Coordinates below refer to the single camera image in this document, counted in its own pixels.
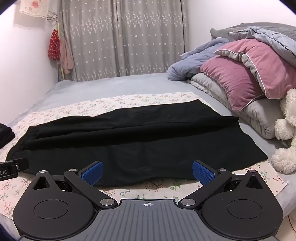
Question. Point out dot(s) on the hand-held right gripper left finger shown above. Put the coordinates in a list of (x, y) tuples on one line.
[(93, 172)]

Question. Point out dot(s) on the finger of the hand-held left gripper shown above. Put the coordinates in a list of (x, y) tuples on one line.
[(21, 163)]

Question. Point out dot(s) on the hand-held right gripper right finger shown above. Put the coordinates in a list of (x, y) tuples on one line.
[(203, 172)]

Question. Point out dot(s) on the black pants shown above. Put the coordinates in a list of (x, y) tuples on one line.
[(138, 139)]

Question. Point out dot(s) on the folded black clothing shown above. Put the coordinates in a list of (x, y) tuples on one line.
[(5, 136)]

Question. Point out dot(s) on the floral bed sheet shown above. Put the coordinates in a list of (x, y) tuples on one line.
[(115, 102)]

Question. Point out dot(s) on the white plush toy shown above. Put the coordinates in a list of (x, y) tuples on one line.
[(284, 129)]

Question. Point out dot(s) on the pink knitted garment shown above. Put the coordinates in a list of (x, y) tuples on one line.
[(231, 74)]

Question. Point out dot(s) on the pink hanging cloth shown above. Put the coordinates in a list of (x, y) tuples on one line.
[(66, 60)]

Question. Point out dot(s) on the blue blanket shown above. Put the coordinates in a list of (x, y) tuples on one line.
[(196, 60)]

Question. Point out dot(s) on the red floral bag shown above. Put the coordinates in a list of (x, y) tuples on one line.
[(53, 46)]

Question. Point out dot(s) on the grey star-print curtain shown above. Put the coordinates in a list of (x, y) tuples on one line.
[(115, 34)]

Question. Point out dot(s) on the grey pillow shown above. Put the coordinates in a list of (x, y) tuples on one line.
[(222, 32)]

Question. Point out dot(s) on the white embroidered cloth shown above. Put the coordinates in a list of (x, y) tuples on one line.
[(32, 8)]

